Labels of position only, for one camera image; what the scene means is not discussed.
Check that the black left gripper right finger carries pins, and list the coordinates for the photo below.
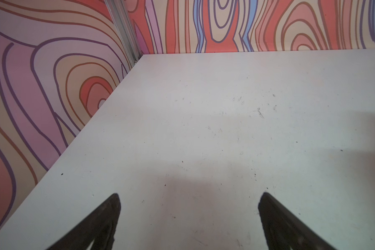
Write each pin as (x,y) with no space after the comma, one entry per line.
(284,231)

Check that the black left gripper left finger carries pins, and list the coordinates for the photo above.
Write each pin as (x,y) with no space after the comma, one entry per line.
(96,231)

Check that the aluminium corner frame post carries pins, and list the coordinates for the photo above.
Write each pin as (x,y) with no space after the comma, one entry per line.
(123,24)

